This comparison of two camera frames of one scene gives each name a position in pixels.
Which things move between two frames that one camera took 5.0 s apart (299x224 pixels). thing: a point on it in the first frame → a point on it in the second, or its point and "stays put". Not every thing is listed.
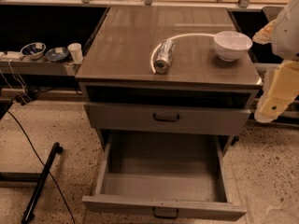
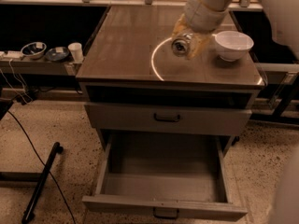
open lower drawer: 167,175 stays put
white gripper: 287,35 → 202,18
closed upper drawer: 117,116 stays put
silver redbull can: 164,56 → 180,47
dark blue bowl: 57,53 stays put
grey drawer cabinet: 170,70 stays put
